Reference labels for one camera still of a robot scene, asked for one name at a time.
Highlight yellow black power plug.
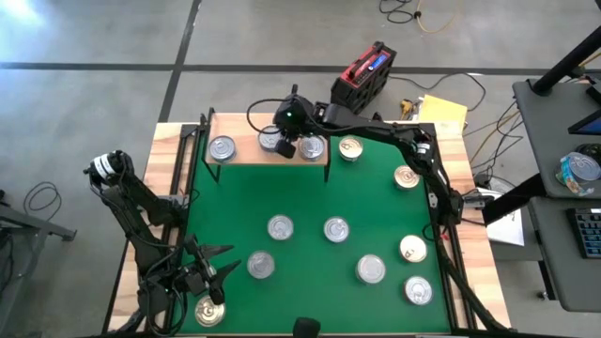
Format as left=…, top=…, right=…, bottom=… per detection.
left=398, top=97, right=417, bottom=121

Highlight black aluminium table frame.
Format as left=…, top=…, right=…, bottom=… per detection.
left=100, top=111, right=516, bottom=338

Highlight black coiled floor cable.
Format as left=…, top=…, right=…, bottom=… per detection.
left=378, top=0, right=423, bottom=24

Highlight black looped floor cable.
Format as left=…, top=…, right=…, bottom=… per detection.
left=22, top=180, right=64, bottom=223

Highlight yellow paper envelope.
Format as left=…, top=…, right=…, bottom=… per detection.
left=416, top=93, right=470, bottom=131

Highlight gold-lid seafood can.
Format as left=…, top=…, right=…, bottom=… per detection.
left=337, top=135, right=365, bottom=162
left=193, top=294, right=227, bottom=329
left=393, top=163, right=422, bottom=191
left=398, top=234, right=429, bottom=264

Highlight red black power station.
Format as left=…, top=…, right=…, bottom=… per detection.
left=330, top=40, right=398, bottom=116

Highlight silver can green label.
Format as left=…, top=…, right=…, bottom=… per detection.
left=266, top=213, right=296, bottom=242

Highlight wooden shelf black legs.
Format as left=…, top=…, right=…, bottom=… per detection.
left=205, top=107, right=332, bottom=184

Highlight grey desk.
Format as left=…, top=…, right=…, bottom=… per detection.
left=526, top=195, right=601, bottom=314
left=511, top=77, right=601, bottom=201

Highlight silver-lid seafood can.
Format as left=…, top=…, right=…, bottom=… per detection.
left=403, top=275, right=434, bottom=307
left=355, top=253, right=387, bottom=285

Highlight black slanted pole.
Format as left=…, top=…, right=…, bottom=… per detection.
left=529, top=25, right=601, bottom=98

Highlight black round device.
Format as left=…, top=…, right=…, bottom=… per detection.
left=575, top=142, right=601, bottom=161

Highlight yellow floor cable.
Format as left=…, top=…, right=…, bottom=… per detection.
left=414, top=0, right=464, bottom=35

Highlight green table mat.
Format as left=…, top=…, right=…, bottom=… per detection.
left=169, top=129, right=452, bottom=335

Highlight black tablet screen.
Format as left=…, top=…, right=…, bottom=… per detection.
left=566, top=107, right=601, bottom=137

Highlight black keyboard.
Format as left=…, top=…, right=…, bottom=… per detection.
left=565, top=206, right=601, bottom=260

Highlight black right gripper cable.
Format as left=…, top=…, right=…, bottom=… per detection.
left=246, top=97, right=288, bottom=136

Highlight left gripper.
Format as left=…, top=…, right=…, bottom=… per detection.
left=176, top=234, right=242, bottom=298

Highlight silver can teal yellow label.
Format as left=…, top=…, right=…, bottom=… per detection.
left=298, top=134, right=327, bottom=161

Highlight white paper sheet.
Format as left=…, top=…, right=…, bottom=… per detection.
left=485, top=206, right=526, bottom=248

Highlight grey metal stand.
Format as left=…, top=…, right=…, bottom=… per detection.
left=0, top=187, right=79, bottom=338

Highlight black power station cable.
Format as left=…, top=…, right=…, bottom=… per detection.
left=388, top=71, right=487, bottom=114

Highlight blue albacore tuna can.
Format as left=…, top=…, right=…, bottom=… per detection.
left=257, top=124, right=285, bottom=152

